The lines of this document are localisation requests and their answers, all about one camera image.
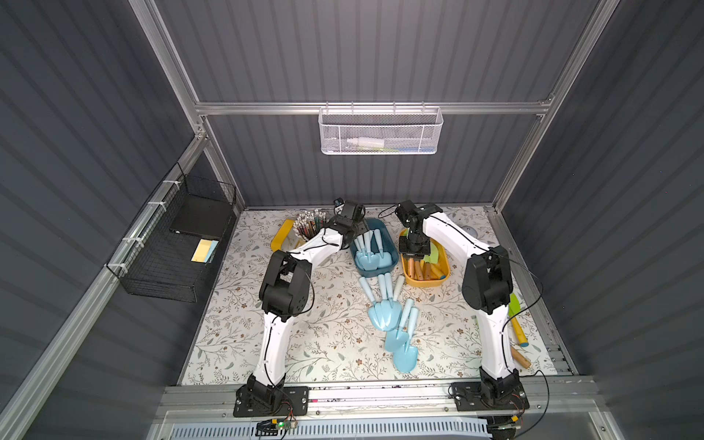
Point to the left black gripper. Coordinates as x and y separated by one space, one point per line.
359 234

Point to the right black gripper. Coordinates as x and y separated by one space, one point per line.
415 247

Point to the green shovel wooden handle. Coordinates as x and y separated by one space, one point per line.
433 256

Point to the blue shovel cluster back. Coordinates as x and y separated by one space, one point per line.
390 309

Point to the blue shovel cluster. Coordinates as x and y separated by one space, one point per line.
374 312
390 309

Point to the blue shovel mid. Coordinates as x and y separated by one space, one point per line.
397 337

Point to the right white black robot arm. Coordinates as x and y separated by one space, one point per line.
486 286

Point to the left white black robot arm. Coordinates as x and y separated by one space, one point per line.
285 290

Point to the yellow storage box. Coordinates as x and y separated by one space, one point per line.
428 275

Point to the teal storage box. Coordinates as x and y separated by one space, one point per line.
374 252

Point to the colored pencils bunch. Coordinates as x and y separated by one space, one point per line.
309 223

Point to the blue shovel cluster middle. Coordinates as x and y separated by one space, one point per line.
374 312

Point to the white bottle in basket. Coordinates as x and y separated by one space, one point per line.
366 143

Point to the black notebook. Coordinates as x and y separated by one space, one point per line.
202 217

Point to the yellow sticky notes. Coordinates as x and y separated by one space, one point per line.
204 251

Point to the white perforated front panel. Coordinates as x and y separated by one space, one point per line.
446 427

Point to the white wire wall basket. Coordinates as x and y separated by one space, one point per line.
406 131

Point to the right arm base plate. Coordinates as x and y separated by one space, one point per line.
475 396

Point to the black wire side basket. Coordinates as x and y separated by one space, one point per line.
157 262

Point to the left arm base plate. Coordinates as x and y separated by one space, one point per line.
267 401

